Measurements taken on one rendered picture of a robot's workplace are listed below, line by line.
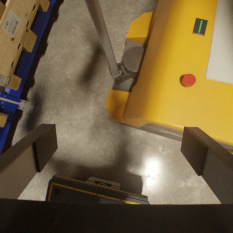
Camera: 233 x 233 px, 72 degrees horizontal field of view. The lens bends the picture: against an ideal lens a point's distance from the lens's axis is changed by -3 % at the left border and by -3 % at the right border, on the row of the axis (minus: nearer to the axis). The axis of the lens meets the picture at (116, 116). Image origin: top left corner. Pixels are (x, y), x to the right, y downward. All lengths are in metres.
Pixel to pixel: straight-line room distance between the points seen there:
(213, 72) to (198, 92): 0.08
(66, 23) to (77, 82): 0.63
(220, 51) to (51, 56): 1.50
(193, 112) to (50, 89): 1.37
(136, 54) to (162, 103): 0.60
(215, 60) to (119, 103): 0.65
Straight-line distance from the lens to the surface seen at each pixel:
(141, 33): 1.28
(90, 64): 1.62
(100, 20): 0.64
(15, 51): 1.43
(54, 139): 0.16
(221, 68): 0.64
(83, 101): 1.53
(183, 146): 0.17
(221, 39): 0.68
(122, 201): 1.19
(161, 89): 0.58
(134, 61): 1.09
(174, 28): 0.69
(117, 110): 1.09
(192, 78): 0.56
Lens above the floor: 1.43
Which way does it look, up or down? 80 degrees down
